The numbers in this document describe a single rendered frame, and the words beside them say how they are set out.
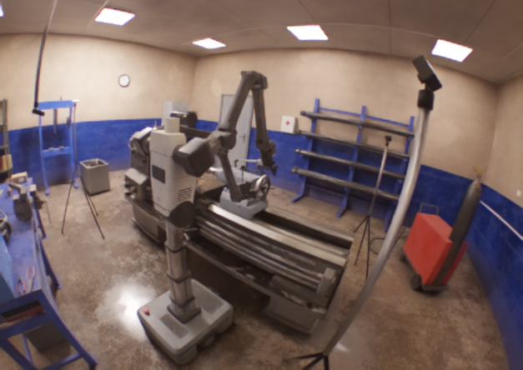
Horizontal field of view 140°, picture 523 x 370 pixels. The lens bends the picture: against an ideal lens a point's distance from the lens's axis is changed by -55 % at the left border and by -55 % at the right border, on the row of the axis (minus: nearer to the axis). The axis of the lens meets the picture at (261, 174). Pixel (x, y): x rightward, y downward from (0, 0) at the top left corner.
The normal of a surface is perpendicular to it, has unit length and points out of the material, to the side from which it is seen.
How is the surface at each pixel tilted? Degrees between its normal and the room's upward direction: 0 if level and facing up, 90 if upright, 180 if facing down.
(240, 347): 0
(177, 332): 0
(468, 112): 90
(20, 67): 90
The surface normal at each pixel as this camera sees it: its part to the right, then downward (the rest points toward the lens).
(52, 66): 0.84, 0.25
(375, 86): -0.53, 0.17
